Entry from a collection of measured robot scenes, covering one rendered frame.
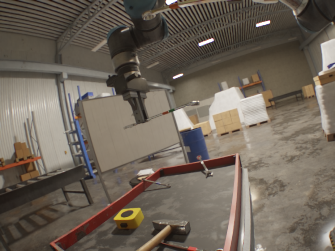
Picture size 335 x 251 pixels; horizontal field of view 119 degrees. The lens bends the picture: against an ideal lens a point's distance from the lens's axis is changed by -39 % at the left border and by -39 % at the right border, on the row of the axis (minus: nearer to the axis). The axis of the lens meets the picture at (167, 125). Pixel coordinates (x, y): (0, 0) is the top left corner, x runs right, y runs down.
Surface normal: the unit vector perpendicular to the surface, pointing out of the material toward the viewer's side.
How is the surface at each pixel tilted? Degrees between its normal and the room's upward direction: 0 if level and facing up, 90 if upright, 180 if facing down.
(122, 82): 90
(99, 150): 90
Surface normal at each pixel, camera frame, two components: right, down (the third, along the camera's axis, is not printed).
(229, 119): -0.33, 0.10
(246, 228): -0.07, -0.99
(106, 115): 0.62, -0.18
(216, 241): -0.29, -0.96
